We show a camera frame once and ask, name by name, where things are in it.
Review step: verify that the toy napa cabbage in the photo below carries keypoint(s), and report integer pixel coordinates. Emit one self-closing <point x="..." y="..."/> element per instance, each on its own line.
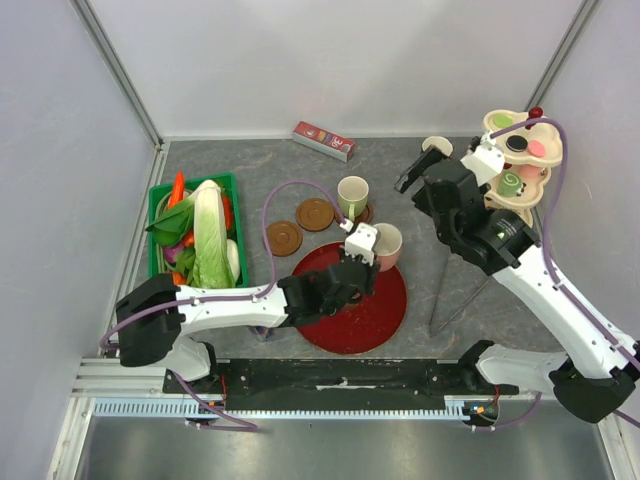
<point x="192" y="238"/>

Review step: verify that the green swirl cake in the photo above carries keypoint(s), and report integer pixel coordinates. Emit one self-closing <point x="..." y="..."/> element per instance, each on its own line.
<point x="510" y="185"/>

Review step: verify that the pink swirl cake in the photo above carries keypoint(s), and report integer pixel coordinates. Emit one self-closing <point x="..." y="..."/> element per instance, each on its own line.
<point x="529" y="172"/>

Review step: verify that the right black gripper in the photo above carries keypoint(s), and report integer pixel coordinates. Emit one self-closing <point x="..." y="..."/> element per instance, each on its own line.
<point x="415" y="171"/>

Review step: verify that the dark red round tray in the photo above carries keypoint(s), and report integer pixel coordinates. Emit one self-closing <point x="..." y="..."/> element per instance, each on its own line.
<point x="367" y="325"/>

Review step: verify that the metal tongs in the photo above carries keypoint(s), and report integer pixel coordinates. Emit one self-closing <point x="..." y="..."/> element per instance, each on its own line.
<point x="460" y="283"/>

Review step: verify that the pink macaron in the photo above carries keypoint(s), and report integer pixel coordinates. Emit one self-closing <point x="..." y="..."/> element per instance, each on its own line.
<point x="536" y="148"/>

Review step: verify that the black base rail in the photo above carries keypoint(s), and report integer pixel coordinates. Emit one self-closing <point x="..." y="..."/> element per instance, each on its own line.
<point x="245" y="377"/>

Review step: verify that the energy drink can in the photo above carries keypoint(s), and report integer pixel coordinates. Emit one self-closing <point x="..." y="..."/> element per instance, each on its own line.
<point x="263" y="333"/>

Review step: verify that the black mug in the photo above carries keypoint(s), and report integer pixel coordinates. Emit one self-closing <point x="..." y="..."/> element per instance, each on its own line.
<point x="440" y="143"/>

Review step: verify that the brown coaster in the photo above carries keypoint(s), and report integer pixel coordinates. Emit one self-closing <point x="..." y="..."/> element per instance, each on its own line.
<point x="314" y="214"/>
<point x="366" y="215"/>
<point x="284" y="237"/>

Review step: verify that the pink mug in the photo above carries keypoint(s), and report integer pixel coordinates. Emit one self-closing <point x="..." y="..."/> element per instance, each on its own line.
<point x="388" y="246"/>

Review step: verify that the green mug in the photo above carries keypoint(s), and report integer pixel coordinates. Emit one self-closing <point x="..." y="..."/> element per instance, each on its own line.
<point x="353" y="192"/>

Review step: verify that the cream three tier stand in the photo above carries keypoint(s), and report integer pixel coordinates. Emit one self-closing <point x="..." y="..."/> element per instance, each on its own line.
<point x="491" y="158"/>

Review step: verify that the red snack box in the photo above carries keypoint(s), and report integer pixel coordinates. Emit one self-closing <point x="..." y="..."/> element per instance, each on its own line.
<point x="323" y="141"/>

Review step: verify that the black sandwich cookie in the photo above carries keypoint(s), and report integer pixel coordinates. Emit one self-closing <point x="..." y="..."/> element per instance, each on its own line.
<point x="516" y="143"/>

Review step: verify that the toy orange carrot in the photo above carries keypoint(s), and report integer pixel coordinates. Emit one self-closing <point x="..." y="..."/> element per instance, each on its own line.
<point x="177" y="192"/>

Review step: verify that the green plastic basket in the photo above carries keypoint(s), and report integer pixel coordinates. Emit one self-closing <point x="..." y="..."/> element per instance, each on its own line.
<point x="158" y="197"/>

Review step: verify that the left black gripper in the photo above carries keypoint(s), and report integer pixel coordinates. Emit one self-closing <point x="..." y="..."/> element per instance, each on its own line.
<point x="369" y="284"/>

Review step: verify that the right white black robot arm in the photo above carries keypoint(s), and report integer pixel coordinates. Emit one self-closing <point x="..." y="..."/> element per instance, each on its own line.
<point x="598" y="367"/>

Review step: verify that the green macaron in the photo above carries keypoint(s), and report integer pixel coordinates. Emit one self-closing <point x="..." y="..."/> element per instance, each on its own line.
<point x="501" y="120"/>

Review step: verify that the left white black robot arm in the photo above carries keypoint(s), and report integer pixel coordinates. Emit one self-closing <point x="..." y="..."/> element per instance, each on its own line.
<point x="157" y="321"/>

